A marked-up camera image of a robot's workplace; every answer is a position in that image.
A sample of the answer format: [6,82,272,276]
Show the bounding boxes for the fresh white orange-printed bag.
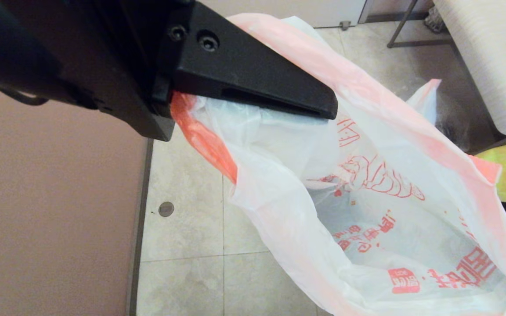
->
[170,13,506,316]

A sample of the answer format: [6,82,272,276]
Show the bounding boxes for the white bag pink rim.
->
[406,79,442,128]

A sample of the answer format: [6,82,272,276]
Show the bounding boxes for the clear plastic bag dark contents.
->
[435,94,471,152]

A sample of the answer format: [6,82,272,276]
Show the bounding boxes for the white door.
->
[200,0,368,29]

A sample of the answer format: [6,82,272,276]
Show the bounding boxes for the grey baseboard strip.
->
[126,138,155,316]

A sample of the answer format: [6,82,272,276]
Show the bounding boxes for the small grey patterned item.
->
[424,8,446,34]

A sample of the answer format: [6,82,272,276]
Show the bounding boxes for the beige wooden table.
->
[431,0,506,136]

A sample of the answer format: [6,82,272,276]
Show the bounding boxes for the dark metal furniture frame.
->
[387,0,460,50]

